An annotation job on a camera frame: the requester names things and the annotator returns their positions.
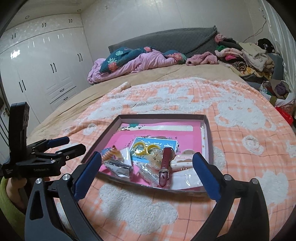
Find red strap wristwatch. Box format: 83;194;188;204
159;147;175;187

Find person's left hand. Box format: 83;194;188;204
6;178;27;209

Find cream striped curtain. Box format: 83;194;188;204
259;1;296;92

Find pink white hair clip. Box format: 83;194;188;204
170;149;195;172

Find pile of clothes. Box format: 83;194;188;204
215;34;295;126

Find peach spiral hair tie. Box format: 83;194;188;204
102;145;122;163

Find grey headboard cover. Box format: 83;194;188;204
108;26;218;58

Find white packet in box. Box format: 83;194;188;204
170;168;203;190

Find yellow plastic bracelet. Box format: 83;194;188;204
132;141;160;156

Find pink paper box liner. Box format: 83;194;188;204
100;121;204;191

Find pink fluffy garment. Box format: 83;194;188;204
186;51;218;66

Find grey shallow cardboard box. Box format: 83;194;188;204
82;114;213;196

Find white wardrobe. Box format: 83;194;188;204
0;12;94;158

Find tan bed sheet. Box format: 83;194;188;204
27;64;245;144

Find purple floral quilt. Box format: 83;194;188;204
87;46;187;85

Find orange plaid cloud blanket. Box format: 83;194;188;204
46;76;296;241

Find black beaded item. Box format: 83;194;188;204
103;159;133;180

